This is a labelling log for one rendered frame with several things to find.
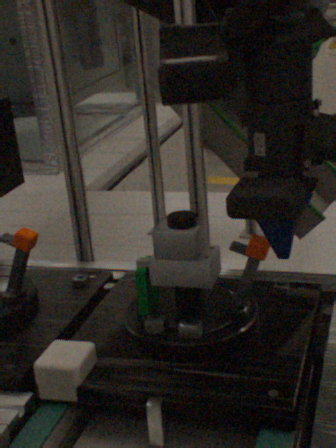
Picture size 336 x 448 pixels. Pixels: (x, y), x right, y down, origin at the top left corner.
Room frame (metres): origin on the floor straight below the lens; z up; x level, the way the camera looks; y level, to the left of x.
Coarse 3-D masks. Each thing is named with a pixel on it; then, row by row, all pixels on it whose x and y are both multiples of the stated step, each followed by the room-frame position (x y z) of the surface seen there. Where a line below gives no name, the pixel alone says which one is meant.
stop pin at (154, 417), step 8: (152, 400) 0.55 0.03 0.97; (160, 400) 0.55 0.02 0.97; (152, 408) 0.54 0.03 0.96; (160, 408) 0.54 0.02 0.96; (152, 416) 0.54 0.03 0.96; (160, 416) 0.54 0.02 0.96; (152, 424) 0.54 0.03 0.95; (160, 424) 0.54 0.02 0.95; (152, 432) 0.54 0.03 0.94; (160, 432) 0.54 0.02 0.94; (152, 440) 0.54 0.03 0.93; (160, 440) 0.54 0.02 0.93
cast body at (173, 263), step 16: (160, 224) 0.67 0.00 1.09; (176, 224) 0.65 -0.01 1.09; (192, 224) 0.66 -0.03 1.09; (160, 240) 0.65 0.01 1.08; (176, 240) 0.65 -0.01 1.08; (192, 240) 0.64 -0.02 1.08; (160, 256) 0.65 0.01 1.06; (176, 256) 0.65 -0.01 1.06; (192, 256) 0.64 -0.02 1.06; (208, 256) 0.65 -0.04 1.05; (160, 272) 0.65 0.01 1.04; (176, 272) 0.65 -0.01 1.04; (192, 272) 0.64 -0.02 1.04; (208, 272) 0.64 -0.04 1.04; (208, 288) 0.64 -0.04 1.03
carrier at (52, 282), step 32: (0, 288) 0.76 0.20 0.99; (32, 288) 0.76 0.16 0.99; (64, 288) 0.79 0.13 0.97; (96, 288) 0.78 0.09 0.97; (0, 320) 0.69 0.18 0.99; (32, 320) 0.72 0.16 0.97; (64, 320) 0.71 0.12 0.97; (0, 352) 0.66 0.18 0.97; (32, 352) 0.65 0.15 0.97; (0, 384) 0.60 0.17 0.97; (32, 384) 0.62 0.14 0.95
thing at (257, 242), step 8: (256, 240) 0.64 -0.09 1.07; (264, 240) 0.64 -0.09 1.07; (232, 248) 0.64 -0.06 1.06; (240, 248) 0.64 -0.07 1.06; (248, 248) 0.64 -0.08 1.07; (256, 248) 0.63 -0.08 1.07; (264, 248) 0.63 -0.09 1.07; (248, 256) 0.64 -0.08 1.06; (256, 256) 0.63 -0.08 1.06; (264, 256) 0.63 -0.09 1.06; (248, 264) 0.64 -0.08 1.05; (256, 264) 0.64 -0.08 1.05; (248, 272) 0.64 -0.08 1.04; (256, 272) 0.65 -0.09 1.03; (240, 280) 0.64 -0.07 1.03; (248, 280) 0.64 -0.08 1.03; (240, 288) 0.64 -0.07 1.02; (248, 288) 0.64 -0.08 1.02; (240, 296) 0.64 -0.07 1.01; (240, 304) 0.64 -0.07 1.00
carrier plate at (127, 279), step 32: (128, 288) 0.77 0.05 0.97; (256, 288) 0.74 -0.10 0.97; (320, 288) 0.73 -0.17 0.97; (96, 320) 0.70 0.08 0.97; (288, 320) 0.66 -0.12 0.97; (96, 352) 0.63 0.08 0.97; (128, 352) 0.63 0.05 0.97; (256, 352) 0.61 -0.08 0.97; (288, 352) 0.60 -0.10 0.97; (96, 384) 0.58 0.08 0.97; (128, 384) 0.57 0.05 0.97; (160, 384) 0.57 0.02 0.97; (192, 384) 0.56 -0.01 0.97; (224, 384) 0.56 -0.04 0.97; (256, 384) 0.55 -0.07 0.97; (288, 384) 0.55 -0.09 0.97; (192, 416) 0.54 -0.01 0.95; (224, 416) 0.53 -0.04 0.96; (256, 416) 0.52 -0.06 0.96; (288, 416) 0.52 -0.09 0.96
